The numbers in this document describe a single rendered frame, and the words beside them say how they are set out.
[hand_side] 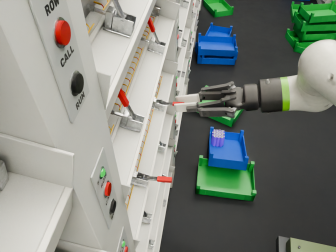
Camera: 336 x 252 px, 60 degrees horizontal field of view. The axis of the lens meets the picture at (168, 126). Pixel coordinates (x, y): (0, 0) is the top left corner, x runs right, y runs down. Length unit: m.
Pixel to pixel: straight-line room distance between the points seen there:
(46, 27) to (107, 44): 0.22
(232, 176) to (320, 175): 0.49
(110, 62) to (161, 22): 0.52
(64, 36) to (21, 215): 0.14
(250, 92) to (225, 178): 0.91
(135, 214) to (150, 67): 0.34
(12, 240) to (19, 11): 0.16
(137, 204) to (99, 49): 0.41
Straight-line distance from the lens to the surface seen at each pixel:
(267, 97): 0.80
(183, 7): 1.47
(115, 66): 0.38
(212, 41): 2.54
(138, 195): 0.71
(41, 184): 0.27
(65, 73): 0.23
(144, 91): 0.64
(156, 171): 0.98
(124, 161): 0.52
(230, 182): 1.65
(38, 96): 0.20
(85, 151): 0.28
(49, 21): 0.21
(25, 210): 0.26
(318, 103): 0.81
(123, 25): 0.43
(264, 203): 1.64
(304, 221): 1.66
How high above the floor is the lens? 1.37
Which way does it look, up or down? 47 degrees down
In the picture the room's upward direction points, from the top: straight up
